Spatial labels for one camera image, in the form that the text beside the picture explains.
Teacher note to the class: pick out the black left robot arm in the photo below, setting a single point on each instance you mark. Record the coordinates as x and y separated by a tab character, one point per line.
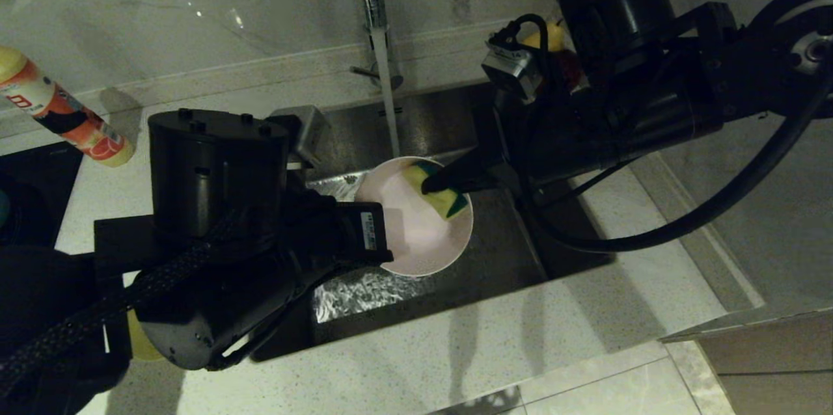
195	207

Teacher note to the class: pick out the yellow green sponge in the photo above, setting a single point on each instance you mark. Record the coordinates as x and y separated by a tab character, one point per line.
449	203

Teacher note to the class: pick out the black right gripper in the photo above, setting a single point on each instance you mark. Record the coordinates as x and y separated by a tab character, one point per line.
553	135

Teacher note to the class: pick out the yellow plastic bowl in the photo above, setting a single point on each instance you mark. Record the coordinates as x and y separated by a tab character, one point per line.
140	337

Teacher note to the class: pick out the stainless steel sink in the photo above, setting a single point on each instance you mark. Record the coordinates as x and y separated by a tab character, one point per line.
494	252

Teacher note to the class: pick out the black induction cooktop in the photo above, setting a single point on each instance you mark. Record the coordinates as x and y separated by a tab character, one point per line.
39	168

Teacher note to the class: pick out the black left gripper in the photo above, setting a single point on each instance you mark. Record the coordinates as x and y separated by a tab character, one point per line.
306	233

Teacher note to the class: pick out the pink plastic bowl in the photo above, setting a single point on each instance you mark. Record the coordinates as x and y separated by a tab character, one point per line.
423	239

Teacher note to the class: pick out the orange dish soap bottle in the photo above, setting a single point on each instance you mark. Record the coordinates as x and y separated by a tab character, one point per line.
65	119

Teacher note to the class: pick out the yellow pear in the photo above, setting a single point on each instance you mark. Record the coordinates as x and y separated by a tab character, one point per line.
550	38

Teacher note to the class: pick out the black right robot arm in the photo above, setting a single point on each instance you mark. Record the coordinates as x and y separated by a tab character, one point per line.
638	25

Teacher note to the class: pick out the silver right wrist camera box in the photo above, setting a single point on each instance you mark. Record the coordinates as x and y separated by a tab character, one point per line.
514	70

